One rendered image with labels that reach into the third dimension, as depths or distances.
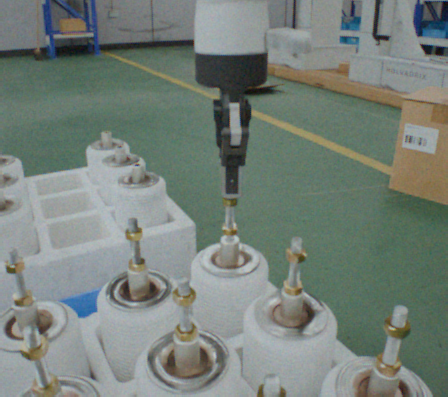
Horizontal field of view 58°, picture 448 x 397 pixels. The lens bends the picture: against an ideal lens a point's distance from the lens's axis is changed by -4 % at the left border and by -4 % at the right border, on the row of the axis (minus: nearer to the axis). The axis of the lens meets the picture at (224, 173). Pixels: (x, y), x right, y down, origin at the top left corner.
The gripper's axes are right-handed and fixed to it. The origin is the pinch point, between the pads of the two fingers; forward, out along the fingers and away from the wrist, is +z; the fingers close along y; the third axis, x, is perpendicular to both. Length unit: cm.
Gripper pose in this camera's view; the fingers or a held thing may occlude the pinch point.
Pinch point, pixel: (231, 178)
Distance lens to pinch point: 47.6
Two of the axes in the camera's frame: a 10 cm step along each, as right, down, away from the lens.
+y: 0.6, 3.7, -9.3
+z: 0.0, 9.3, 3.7
